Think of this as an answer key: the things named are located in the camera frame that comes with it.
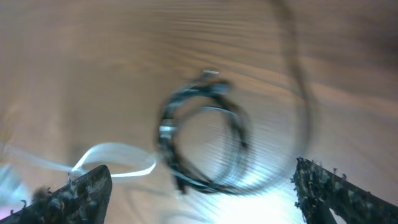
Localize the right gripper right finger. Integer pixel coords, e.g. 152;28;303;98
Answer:
292;157;397;224

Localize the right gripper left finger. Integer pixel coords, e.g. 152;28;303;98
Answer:
1;165;112;224

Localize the white usb cable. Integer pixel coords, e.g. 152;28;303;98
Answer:
0;142;158;183

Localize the black usb cable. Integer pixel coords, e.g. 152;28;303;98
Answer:
217;0;313;197
157;70;251;197

